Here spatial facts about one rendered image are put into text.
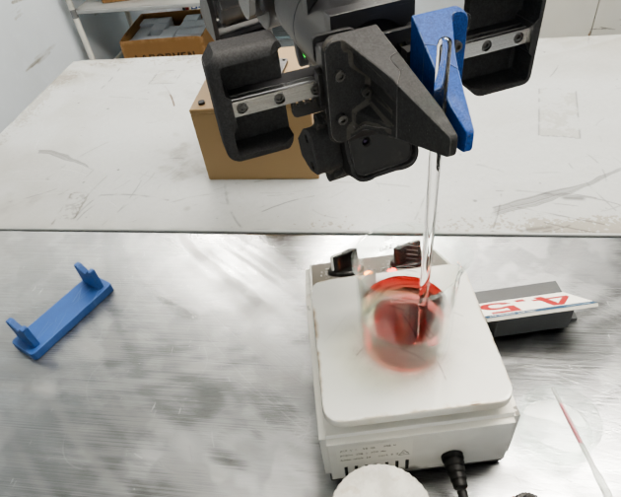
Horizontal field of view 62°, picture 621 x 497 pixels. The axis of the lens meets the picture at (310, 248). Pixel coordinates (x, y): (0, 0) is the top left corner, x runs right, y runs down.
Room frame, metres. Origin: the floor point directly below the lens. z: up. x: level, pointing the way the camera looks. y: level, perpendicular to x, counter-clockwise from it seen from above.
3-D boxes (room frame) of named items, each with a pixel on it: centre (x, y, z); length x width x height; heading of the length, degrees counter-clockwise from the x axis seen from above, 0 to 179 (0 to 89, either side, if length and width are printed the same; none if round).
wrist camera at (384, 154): (0.30, -0.04, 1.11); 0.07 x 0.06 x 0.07; 105
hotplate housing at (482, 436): (0.24, -0.05, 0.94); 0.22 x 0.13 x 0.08; 179
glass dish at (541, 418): (0.17, -0.16, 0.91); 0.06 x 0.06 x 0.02
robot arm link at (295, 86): (0.30, -0.05, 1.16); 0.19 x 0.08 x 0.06; 102
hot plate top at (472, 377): (0.21, -0.05, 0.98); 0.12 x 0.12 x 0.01; 89
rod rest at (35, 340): (0.36, 0.25, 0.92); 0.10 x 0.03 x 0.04; 142
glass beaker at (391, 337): (0.21, -0.06, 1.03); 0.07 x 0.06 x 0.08; 85
